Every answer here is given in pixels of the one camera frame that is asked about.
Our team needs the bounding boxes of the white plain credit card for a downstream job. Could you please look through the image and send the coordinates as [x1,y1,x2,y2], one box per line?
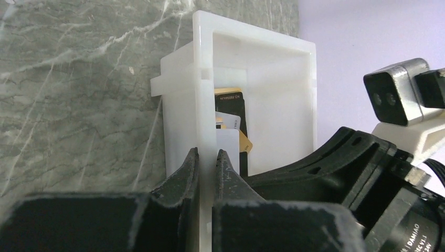
[216,129,240,174]

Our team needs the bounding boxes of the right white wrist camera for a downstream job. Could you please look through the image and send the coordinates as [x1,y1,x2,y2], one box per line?
[363,58,444,165]

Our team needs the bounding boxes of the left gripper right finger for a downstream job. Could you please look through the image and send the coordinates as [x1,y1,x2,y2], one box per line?
[212,150,366,251]

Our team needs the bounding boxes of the clear plastic bin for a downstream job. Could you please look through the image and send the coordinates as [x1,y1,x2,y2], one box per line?
[151,10,317,251]

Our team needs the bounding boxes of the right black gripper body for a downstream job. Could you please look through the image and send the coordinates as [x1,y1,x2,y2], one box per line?
[353,150,444,251]

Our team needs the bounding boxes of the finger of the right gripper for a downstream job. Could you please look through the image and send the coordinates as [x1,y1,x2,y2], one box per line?
[245,127,397,209]

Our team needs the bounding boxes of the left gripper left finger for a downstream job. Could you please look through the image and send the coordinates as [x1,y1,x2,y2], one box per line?
[1,148,199,251]

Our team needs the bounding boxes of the stack of credit cards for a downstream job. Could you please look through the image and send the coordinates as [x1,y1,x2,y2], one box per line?
[215,88,253,177]

